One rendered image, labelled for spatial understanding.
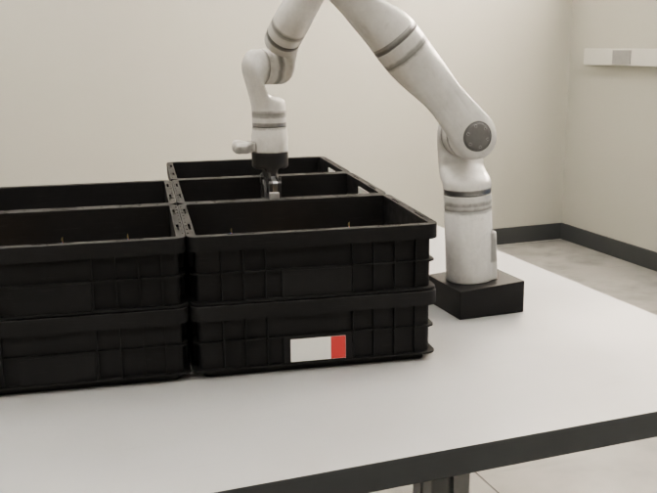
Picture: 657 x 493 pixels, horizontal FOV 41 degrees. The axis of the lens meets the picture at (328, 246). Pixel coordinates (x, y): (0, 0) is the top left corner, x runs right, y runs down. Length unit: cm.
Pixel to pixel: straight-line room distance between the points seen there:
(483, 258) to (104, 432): 81
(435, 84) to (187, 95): 315
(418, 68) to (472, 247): 36
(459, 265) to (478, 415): 50
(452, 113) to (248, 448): 75
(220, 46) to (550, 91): 204
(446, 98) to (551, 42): 392
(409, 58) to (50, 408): 83
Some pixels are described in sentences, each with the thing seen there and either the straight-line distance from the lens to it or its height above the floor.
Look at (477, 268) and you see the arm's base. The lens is 170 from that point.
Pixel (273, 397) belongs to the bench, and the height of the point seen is 70.
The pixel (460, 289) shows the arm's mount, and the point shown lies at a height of 76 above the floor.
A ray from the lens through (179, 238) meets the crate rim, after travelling 133.
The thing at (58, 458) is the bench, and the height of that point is 70.
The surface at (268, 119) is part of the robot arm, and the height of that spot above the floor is 106.
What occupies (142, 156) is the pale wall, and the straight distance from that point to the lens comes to 465.
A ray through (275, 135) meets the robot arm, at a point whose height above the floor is 103.
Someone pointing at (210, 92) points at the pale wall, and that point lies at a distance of 469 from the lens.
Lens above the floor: 121
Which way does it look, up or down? 13 degrees down
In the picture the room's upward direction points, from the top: 1 degrees counter-clockwise
